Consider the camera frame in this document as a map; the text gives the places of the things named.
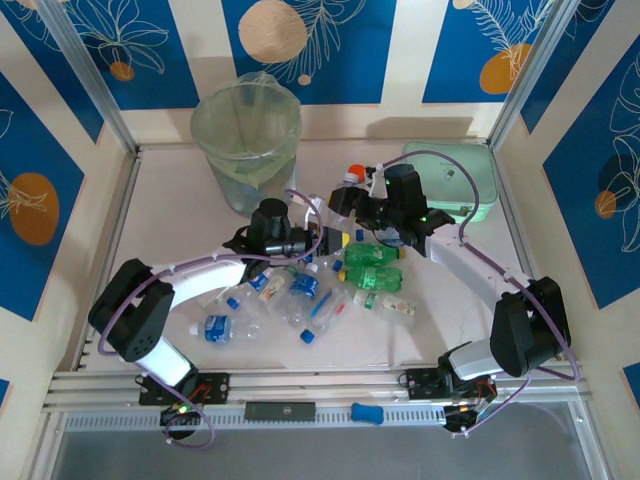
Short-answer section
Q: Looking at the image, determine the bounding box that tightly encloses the crushed clear blue-label bottle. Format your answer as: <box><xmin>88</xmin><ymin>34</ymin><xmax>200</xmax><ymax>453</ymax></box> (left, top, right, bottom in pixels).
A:
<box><xmin>304</xmin><ymin>192</ymin><xmax>364</xmax><ymax>236</ymax></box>

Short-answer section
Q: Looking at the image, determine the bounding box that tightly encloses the green plastic soda bottle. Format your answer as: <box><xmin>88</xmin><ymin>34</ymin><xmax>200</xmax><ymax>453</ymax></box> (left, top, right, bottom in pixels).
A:
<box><xmin>343</xmin><ymin>243</ymin><xmax>407</xmax><ymax>266</ymax></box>
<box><xmin>338</xmin><ymin>265</ymin><xmax>404</xmax><ymax>292</ymax></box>

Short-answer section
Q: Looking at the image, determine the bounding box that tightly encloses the small clear bottle blue cap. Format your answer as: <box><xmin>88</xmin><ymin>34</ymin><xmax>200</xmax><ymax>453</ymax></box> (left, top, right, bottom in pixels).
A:
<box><xmin>353</xmin><ymin>227</ymin><xmax>407</xmax><ymax>250</ymax></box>

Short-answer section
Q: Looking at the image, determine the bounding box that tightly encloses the blue-label bottle white cap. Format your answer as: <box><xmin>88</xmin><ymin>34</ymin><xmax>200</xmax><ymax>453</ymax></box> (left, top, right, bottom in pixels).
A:
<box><xmin>279</xmin><ymin>262</ymin><xmax>322</xmax><ymax>329</ymax></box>

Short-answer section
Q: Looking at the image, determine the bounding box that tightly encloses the clear bottle cream label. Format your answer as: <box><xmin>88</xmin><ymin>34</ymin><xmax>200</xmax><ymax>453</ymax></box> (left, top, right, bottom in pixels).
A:
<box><xmin>257</xmin><ymin>267</ymin><xmax>297</xmax><ymax>306</ymax></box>

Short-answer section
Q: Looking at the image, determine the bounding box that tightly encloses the clear bottle green white label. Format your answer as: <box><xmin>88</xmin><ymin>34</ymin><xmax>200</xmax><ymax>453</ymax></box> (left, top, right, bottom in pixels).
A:
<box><xmin>352</xmin><ymin>289</ymin><xmax>419</xmax><ymax>326</ymax></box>

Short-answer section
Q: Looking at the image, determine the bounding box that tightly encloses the blue-label water bottle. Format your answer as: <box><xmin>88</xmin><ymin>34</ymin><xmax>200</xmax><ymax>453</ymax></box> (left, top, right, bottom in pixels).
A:
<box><xmin>188</xmin><ymin>313</ymin><xmax>261</xmax><ymax>346</ymax></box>

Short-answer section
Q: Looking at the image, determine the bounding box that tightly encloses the green plastic bin liner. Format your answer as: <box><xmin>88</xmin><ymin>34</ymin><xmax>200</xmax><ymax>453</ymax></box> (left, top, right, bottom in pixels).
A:
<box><xmin>189</xmin><ymin>72</ymin><xmax>303</xmax><ymax>190</ymax></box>

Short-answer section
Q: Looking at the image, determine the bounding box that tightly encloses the clear plastic waste bin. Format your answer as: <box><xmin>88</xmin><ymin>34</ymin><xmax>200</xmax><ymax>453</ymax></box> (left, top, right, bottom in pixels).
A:
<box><xmin>189</xmin><ymin>72</ymin><xmax>303</xmax><ymax>221</ymax></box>

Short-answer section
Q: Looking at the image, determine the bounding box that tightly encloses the orange cap pill jar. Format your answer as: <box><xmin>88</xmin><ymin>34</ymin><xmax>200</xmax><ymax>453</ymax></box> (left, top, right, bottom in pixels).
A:
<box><xmin>344</xmin><ymin>163</ymin><xmax>369</xmax><ymax>189</ymax></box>

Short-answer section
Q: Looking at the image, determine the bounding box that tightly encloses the mint green zip pouch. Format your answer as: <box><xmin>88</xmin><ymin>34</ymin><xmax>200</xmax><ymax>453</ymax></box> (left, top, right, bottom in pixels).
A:
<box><xmin>402</xmin><ymin>141</ymin><xmax>500</xmax><ymax>224</ymax></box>

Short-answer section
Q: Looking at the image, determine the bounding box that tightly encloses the black rectangular bar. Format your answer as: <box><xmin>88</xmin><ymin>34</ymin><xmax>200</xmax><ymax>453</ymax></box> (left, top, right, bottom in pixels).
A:
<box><xmin>243</xmin><ymin>401</ymin><xmax>317</xmax><ymax>421</ymax></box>

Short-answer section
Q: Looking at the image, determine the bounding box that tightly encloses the small electronics board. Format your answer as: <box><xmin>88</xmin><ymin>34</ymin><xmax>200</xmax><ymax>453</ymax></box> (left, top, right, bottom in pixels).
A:
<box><xmin>442</xmin><ymin>402</ymin><xmax>481</xmax><ymax>436</ymax></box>
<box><xmin>159</xmin><ymin>403</ymin><xmax>204</xmax><ymax>427</ymax></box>

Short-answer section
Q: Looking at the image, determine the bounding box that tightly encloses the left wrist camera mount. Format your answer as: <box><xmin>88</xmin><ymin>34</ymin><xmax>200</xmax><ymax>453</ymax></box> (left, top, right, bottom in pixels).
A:
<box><xmin>292</xmin><ymin>192</ymin><xmax>326</xmax><ymax>236</ymax></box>

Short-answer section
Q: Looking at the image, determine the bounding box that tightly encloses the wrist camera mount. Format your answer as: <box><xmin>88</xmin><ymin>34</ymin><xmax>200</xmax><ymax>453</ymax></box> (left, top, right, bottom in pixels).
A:
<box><xmin>363</xmin><ymin>162</ymin><xmax>390</xmax><ymax>199</ymax></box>
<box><xmin>292</xmin><ymin>192</ymin><xmax>326</xmax><ymax>236</ymax></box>

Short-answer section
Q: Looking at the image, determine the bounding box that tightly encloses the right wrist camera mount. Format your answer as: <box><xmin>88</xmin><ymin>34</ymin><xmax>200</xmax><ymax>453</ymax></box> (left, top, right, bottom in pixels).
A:
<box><xmin>363</xmin><ymin>162</ymin><xmax>390</xmax><ymax>199</ymax></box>

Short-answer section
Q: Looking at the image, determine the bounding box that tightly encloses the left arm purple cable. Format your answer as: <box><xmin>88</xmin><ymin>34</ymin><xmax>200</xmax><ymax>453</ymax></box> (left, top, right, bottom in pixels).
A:
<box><xmin>97</xmin><ymin>188</ymin><xmax>326</xmax><ymax>449</ymax></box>

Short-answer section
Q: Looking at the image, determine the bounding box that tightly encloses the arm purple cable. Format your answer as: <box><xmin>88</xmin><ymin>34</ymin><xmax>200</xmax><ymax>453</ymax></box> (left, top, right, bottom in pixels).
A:
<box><xmin>97</xmin><ymin>188</ymin><xmax>326</xmax><ymax>449</ymax></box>
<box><xmin>379</xmin><ymin>149</ymin><xmax>581</xmax><ymax>436</ymax></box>

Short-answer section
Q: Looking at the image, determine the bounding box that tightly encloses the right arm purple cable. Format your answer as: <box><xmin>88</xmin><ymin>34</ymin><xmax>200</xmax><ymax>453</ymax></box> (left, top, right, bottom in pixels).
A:
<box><xmin>379</xmin><ymin>149</ymin><xmax>581</xmax><ymax>436</ymax></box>

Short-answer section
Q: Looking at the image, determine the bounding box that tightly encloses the aluminium frame rail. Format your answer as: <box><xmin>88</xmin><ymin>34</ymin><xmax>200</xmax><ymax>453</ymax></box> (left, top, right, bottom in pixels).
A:
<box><xmin>492</xmin><ymin>144</ymin><xmax>564</xmax><ymax>362</ymax></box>
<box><xmin>74</xmin><ymin>147</ymin><xmax>145</xmax><ymax>372</ymax></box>
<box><xmin>42</xmin><ymin>360</ymin><xmax>594</xmax><ymax>416</ymax></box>

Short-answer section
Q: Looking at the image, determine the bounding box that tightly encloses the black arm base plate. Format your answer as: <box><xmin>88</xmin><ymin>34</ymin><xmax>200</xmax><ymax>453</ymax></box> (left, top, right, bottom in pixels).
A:
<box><xmin>405</xmin><ymin>367</ymin><xmax>496</xmax><ymax>401</ymax></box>
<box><xmin>137</xmin><ymin>372</ymin><xmax>231</xmax><ymax>407</ymax></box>

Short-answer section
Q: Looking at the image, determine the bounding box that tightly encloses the blue rubber handle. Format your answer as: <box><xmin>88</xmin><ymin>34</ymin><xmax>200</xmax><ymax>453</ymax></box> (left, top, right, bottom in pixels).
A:
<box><xmin>350</xmin><ymin>402</ymin><xmax>385</xmax><ymax>425</ymax></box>

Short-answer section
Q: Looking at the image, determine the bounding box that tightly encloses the grey slotted cable duct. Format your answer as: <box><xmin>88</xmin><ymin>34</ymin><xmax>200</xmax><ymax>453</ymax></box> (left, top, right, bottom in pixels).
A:
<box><xmin>62</xmin><ymin>403</ymin><xmax>581</xmax><ymax>434</ymax></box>

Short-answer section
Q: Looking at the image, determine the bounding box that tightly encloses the aluminium frame post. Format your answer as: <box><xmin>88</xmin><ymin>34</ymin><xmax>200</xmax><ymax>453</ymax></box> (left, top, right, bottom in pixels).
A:
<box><xmin>37</xmin><ymin>0</ymin><xmax>140</xmax><ymax>156</ymax></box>
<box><xmin>487</xmin><ymin>0</ymin><xmax>576</xmax><ymax>149</ymax></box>

